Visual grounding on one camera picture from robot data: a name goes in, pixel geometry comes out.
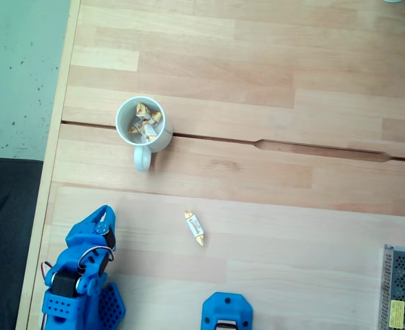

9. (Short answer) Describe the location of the white gold sweet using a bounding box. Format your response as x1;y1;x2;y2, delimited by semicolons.
128;120;159;144
135;102;152;121
183;210;206;248
148;110;164;127

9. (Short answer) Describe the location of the white mug with black print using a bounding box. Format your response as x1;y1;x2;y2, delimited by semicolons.
115;96;174;173

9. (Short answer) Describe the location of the blue post base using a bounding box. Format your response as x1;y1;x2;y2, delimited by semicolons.
201;291;254;330

